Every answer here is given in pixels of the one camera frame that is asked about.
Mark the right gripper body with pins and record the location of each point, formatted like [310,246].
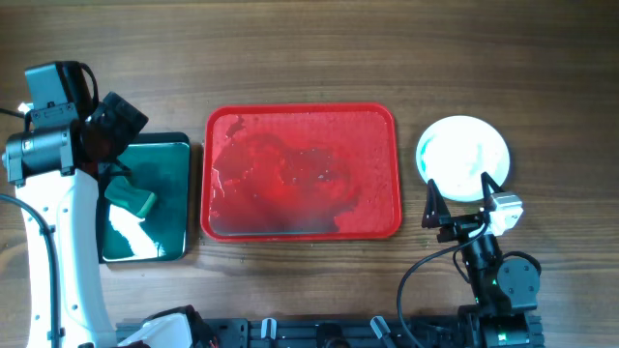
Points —
[458,228]

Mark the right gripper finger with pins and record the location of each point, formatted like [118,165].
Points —
[489,187]
[436,213]

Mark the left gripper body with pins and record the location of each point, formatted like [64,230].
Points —
[119,126]

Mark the white pink plate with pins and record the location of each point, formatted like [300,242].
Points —
[455,151]

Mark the green yellow sponge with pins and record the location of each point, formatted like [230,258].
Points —
[137,201]

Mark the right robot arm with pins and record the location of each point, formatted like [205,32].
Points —
[504,284]

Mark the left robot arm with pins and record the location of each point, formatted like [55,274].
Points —
[94,187]

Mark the black water tray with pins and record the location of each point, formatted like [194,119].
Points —
[159,162]

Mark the red plastic tray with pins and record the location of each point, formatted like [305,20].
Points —
[300,172]

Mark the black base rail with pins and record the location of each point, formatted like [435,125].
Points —
[329,332]

